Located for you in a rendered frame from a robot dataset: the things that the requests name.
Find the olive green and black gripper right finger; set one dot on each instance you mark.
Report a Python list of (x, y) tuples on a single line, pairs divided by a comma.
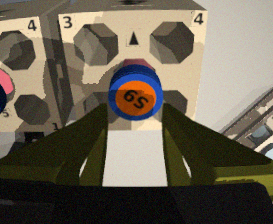
[(212, 157)]

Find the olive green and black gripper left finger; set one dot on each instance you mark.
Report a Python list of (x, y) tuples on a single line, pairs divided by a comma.
[(59, 156)]

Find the grey flat mat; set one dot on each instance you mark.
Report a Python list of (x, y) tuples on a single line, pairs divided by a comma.
[(236, 73)]

